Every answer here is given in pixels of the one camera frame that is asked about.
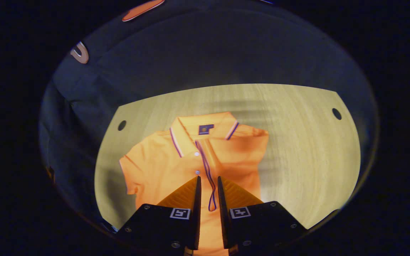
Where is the orange T-shirt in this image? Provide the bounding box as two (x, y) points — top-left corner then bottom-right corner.
(119, 111), (269, 256)

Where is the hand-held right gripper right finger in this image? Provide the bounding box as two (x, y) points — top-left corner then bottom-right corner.
(217, 176), (309, 249)

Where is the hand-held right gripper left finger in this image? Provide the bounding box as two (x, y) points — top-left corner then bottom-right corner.
(114, 175), (202, 251)

